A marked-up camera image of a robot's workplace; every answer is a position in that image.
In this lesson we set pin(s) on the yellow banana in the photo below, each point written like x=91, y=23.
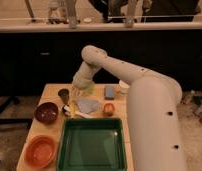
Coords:
x=72, y=107

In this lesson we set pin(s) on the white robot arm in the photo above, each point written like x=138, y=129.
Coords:
x=152, y=116

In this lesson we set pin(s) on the dark purple bowl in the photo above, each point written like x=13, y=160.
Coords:
x=46, y=113

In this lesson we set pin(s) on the orange plastic bowl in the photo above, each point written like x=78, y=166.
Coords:
x=40, y=152

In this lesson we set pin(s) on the white cup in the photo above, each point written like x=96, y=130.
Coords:
x=123, y=87

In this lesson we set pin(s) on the light blue cloth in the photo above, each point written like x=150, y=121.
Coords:
x=88, y=105

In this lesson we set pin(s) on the orange round fruit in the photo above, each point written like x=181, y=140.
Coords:
x=109, y=109

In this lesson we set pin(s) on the dark metal cup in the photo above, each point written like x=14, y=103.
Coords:
x=64, y=95

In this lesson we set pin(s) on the white spoon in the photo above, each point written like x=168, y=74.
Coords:
x=66, y=109

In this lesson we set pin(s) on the green plastic tray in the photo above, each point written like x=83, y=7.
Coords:
x=92, y=145

